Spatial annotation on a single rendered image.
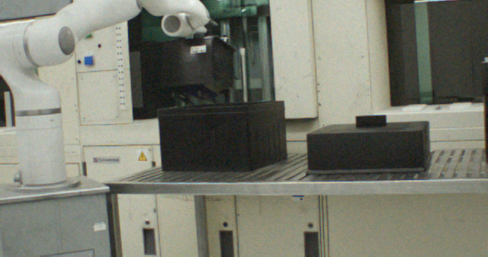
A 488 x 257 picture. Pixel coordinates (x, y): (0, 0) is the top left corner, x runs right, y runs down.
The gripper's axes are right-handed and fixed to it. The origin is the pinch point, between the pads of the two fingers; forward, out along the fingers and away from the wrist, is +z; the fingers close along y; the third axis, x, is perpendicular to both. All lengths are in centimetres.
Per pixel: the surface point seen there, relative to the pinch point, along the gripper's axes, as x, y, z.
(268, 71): -19, 18, 45
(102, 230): -54, 4, -109
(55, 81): -17, -47, -32
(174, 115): -28, 16, -82
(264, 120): -31, 39, -75
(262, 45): -7.1, 15.8, 45.4
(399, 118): -35, 76, -46
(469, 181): -44, 91, -111
